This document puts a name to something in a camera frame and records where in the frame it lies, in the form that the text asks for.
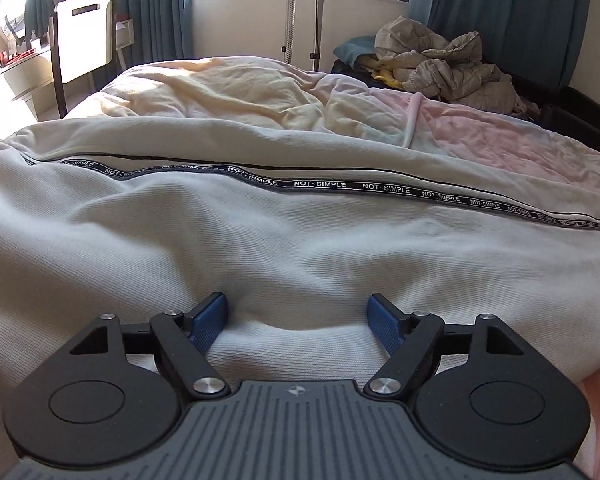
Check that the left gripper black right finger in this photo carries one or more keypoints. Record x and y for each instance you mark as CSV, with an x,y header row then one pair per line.
x,y
479,392

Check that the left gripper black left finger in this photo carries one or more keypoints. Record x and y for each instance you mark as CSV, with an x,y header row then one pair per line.
x,y
113,390

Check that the cream sweatpants with black stripe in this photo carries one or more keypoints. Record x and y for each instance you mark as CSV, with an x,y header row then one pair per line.
x,y
59,269

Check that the metal clothes steamer stand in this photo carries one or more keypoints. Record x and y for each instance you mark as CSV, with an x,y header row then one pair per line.
x,y
316,9

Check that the white desk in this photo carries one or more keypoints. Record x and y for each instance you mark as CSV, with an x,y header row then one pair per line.
x,y
26,92

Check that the pastel yellow pink bedsheet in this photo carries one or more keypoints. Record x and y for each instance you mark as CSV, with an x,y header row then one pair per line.
x,y
330,100

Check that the yellow garment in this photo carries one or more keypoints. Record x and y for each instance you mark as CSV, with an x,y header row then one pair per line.
x,y
385,77

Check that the teal cloth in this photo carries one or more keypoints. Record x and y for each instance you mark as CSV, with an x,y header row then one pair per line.
x,y
351,50

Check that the teal curtain right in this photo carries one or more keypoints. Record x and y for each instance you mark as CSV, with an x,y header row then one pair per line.
x,y
538,40

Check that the teal curtain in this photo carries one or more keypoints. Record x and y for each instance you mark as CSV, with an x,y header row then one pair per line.
x,y
538,40
163,30

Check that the teal curtain left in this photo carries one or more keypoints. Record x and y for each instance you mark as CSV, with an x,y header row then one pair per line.
x,y
163,30

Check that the white chair with black frame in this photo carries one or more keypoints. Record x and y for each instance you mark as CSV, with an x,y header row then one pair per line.
x,y
82,39

